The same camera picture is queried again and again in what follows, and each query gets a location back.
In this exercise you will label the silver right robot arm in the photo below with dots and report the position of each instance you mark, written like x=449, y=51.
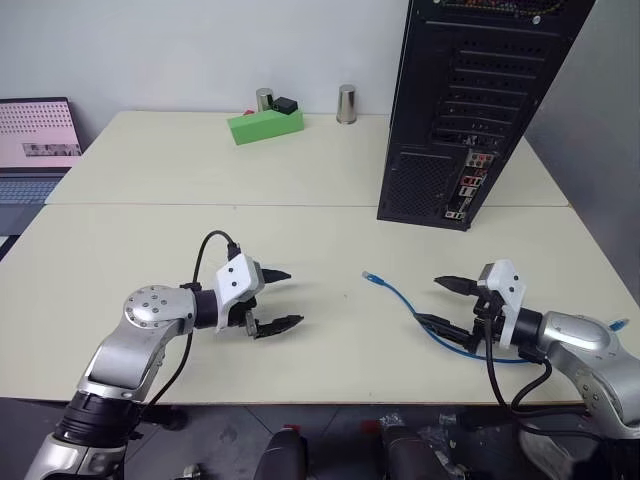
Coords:
x=575, y=335

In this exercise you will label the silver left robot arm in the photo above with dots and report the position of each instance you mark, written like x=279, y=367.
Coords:
x=150, y=310

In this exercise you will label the tall steel cup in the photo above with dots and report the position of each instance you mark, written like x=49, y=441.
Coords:
x=346, y=105

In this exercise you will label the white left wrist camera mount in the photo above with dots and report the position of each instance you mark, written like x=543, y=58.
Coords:
x=235, y=280

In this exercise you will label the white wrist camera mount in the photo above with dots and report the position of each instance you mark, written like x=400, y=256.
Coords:
x=510, y=286
x=235, y=280

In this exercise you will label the open laptop pink screen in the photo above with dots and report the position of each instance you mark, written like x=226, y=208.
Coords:
x=35, y=130

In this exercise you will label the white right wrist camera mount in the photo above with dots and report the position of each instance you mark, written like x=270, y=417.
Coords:
x=510, y=286

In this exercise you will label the dark rounded shape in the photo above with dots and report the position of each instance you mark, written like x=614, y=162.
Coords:
x=282, y=455

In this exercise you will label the black computer tower case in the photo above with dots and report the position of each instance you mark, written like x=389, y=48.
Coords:
x=425, y=175

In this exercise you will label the short steel cup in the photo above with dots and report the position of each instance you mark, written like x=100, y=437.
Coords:
x=263, y=100

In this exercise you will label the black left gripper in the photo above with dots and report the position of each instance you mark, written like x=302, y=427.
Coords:
x=250, y=325

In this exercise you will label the green rectangular block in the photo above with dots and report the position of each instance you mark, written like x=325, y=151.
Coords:
x=260, y=127

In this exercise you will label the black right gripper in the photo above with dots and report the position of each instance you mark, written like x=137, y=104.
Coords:
x=487, y=312

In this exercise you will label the small black box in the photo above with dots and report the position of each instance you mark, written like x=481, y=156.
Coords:
x=286, y=105

